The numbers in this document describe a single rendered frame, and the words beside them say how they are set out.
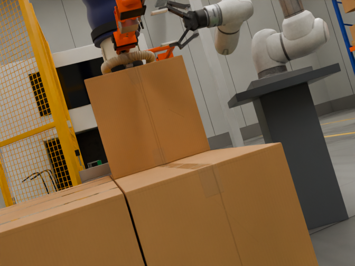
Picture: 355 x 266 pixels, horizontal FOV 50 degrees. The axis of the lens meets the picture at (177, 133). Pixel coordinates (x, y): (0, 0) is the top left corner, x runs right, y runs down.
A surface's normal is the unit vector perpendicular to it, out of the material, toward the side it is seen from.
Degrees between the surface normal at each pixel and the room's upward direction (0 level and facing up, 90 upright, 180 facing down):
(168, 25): 90
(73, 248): 90
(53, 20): 90
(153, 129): 90
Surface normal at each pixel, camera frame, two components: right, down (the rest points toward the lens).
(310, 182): -0.06, 0.00
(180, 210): 0.20, -0.07
